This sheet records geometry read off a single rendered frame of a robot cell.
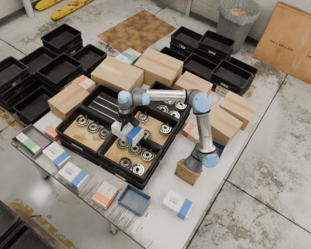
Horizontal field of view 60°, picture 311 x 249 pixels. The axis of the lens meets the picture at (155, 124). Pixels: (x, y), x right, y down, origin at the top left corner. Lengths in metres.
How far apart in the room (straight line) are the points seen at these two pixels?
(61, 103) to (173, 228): 1.37
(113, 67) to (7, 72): 1.31
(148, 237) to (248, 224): 1.28
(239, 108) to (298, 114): 1.62
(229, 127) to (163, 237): 1.04
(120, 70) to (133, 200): 1.21
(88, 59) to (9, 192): 1.75
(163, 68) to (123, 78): 0.41
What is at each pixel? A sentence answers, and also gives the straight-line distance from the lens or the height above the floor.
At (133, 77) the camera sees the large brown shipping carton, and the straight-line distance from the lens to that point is 2.53.
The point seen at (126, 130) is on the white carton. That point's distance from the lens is 1.86.
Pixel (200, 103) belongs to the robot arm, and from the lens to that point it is 1.71.
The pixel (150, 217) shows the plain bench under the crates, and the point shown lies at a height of 0.70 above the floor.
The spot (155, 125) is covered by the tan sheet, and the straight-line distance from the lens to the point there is 2.27.
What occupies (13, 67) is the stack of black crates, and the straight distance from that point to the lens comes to 3.46.
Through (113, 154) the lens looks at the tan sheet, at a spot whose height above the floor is 0.83.
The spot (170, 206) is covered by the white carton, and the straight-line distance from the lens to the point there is 2.01.
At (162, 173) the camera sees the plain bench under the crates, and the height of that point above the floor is 0.70.
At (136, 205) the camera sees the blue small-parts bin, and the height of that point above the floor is 0.70.
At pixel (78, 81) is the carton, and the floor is 0.85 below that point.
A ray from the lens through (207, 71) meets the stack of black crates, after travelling 3.49.
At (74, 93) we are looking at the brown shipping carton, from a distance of 2.50.
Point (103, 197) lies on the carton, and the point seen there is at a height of 0.77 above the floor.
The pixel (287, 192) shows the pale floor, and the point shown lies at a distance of 3.32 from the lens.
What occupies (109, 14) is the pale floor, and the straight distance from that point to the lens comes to 5.00.
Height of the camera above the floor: 2.68
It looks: 54 degrees down
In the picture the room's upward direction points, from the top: 7 degrees clockwise
